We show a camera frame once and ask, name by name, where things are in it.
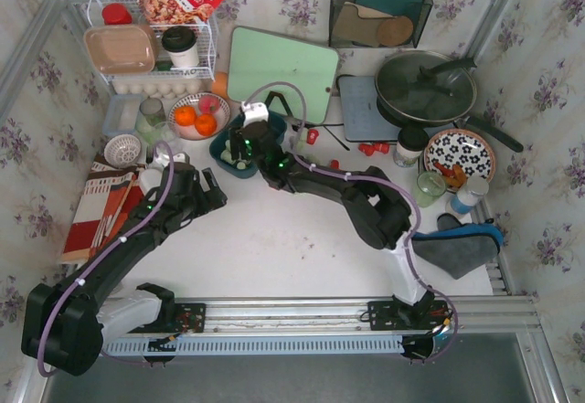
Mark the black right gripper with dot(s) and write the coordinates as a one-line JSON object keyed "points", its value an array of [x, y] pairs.
{"points": [[242, 140]]}

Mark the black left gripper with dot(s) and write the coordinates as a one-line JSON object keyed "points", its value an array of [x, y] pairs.
{"points": [[201, 186]]}

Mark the white plastic scoop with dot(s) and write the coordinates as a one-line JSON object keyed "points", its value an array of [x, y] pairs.
{"points": [[149, 179]]}

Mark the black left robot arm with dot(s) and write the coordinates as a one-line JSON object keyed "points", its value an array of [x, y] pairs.
{"points": [[61, 326]]}

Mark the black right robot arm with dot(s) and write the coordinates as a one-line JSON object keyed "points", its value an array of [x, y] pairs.
{"points": [[378, 210]]}

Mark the teal storage basket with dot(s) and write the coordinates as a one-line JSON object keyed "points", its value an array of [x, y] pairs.
{"points": [[221, 143]]}

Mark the clear storage box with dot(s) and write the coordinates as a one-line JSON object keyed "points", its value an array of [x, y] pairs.
{"points": [[121, 115]]}

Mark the paper coffee cup black lid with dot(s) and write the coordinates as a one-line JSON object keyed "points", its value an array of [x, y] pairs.
{"points": [[411, 143]]}

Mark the glass fruit plate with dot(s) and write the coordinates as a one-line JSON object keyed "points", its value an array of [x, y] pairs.
{"points": [[199, 116]]}

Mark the red capsule near board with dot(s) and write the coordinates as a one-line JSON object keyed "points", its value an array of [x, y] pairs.
{"points": [[312, 136]]}

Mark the clear glass cup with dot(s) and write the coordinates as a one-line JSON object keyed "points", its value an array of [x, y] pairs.
{"points": [[166, 132]]}

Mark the orange fruit behind board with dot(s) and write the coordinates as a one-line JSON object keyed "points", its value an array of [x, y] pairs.
{"points": [[220, 85]]}

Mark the striped orange cloth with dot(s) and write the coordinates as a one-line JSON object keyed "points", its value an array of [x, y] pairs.
{"points": [[108, 197]]}

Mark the white strainer bowl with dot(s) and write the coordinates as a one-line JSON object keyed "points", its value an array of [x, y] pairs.
{"points": [[122, 150]]}

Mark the green cutting board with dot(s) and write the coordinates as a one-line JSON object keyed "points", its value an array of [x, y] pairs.
{"points": [[258, 58]]}

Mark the green tinted glass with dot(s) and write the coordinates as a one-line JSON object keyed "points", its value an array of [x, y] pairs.
{"points": [[151, 113]]}

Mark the grey induction cooker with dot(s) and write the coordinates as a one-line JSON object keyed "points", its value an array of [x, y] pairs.
{"points": [[363, 123]]}

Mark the white egg tray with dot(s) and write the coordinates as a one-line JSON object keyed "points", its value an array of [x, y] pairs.
{"points": [[164, 89]]}

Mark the red capsule by cooker left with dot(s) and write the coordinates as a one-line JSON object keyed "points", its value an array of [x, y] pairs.
{"points": [[367, 149]]}

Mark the red capsule by cooker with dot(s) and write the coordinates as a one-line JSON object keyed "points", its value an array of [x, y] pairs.
{"points": [[367, 149], [382, 147]]}

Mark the white cup on rack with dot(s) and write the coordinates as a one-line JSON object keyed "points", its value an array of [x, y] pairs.
{"points": [[180, 43]]}

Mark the red capsule by cooker right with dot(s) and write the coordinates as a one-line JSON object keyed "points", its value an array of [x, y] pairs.
{"points": [[382, 147]]}

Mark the beige plastic container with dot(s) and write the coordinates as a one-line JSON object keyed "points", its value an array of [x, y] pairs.
{"points": [[121, 50]]}

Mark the round cork coaster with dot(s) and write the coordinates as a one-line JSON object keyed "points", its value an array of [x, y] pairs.
{"points": [[394, 31]]}

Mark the black wok pan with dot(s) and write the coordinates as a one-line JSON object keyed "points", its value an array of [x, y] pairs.
{"points": [[422, 88]]}

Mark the black mesh holder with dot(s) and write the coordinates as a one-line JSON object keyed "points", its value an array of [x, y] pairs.
{"points": [[354, 23]]}

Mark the green glass jar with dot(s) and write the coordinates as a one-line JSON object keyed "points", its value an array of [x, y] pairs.
{"points": [[428, 188]]}

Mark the red lid jar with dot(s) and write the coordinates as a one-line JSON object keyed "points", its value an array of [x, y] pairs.
{"points": [[116, 14]]}

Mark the flower pattern plate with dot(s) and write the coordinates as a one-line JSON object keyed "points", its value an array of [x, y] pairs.
{"points": [[462, 147]]}

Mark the blue white bottle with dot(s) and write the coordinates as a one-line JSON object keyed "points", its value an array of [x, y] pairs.
{"points": [[465, 199]]}

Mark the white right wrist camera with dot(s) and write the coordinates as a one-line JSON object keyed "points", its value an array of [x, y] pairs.
{"points": [[254, 112]]}

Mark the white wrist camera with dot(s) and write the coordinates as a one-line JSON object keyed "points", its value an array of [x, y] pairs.
{"points": [[161, 161], [254, 112]]}

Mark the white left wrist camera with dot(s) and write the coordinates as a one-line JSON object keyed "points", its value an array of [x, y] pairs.
{"points": [[161, 161]]}

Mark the white wire rack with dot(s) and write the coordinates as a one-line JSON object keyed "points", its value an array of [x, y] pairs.
{"points": [[207, 42]]}

